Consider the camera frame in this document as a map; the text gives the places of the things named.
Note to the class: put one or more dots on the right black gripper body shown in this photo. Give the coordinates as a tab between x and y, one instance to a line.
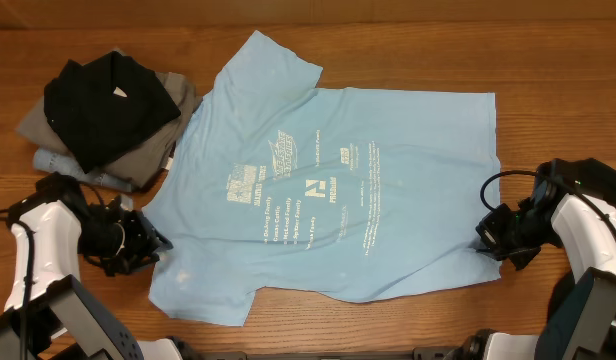
491	235

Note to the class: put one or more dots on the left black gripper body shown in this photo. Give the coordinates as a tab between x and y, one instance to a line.
119	246

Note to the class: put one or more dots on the light blue printed t-shirt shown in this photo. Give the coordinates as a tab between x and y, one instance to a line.
357	194

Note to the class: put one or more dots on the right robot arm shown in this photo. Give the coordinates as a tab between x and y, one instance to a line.
584	326

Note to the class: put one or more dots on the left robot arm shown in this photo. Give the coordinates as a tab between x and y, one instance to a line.
54	229

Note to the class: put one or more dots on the grey folded garment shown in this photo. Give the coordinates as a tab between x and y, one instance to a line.
139	166

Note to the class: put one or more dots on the black garment at right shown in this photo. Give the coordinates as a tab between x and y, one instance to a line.
585	227

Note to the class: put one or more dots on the light blue folded jeans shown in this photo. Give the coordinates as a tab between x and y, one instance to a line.
50	162

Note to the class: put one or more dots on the black folded shirt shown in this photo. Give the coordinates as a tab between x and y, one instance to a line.
106	108

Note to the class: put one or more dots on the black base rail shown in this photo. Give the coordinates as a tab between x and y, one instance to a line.
421	353

